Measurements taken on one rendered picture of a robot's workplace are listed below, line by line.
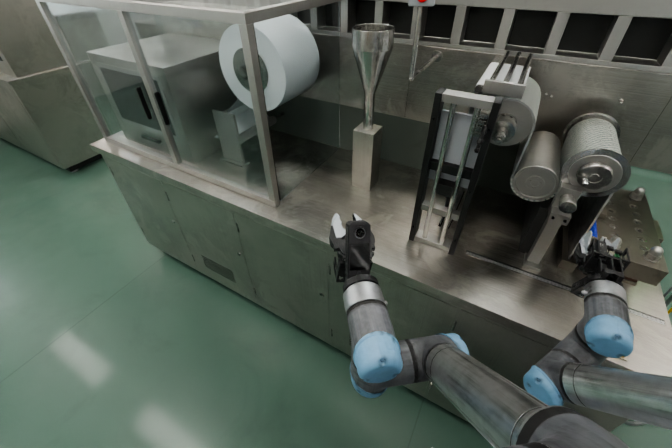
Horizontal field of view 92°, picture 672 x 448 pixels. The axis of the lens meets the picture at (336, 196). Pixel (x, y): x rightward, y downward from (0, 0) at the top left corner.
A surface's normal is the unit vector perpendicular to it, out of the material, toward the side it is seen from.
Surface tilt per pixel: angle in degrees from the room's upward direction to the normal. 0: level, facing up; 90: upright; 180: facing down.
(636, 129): 90
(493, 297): 0
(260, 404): 0
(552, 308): 0
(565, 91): 90
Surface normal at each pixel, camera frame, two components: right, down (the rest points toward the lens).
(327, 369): -0.01, -0.79
